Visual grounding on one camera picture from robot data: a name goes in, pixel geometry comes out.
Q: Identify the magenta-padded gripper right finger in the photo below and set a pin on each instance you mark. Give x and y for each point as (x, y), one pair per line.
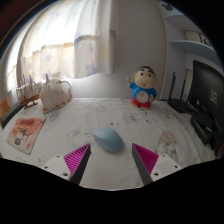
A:
(146, 161)

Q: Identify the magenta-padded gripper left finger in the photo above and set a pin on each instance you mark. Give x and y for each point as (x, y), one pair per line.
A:
(77, 160)

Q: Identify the light blue computer mouse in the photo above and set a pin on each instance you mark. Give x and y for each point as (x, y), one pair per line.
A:
(108, 138)

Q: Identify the red printed mouse pad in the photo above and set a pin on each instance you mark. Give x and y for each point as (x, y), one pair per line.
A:
(25, 135)

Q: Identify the white printed tablecloth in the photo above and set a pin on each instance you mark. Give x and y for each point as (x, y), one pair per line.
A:
(100, 113)

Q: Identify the black router with antennas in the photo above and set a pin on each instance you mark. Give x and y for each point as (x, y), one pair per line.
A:
(178, 105)

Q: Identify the large white conch shell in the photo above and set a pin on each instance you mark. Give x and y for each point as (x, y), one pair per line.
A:
(53, 96)

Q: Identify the cartoon boy clock figurine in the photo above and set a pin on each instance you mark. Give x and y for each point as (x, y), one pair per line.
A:
(144, 90)

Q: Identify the wooden model sailing ship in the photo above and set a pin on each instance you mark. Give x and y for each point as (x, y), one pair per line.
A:
(28, 93)

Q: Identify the orange wooden chair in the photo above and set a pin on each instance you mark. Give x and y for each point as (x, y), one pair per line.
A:
(4, 106)

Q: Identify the black computer monitor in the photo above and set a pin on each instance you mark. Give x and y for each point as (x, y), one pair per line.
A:
(210, 90)

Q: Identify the white star-print curtain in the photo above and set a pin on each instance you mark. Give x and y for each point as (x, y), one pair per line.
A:
(66, 40)

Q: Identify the white wall shelf unit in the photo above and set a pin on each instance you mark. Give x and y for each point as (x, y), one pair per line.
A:
(190, 45)

